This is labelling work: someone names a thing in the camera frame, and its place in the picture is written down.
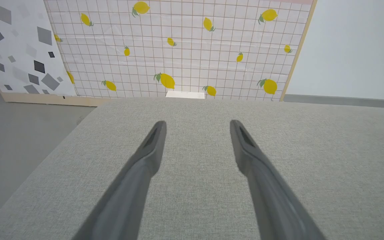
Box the white box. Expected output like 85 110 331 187
165 90 206 100

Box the lemon print grid panel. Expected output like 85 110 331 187
44 0 318 102

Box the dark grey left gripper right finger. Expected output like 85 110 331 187
229 119 328 240

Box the grey diamond pattern panel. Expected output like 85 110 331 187
0 0 78 104

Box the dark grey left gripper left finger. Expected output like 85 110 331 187
72 120 167 240

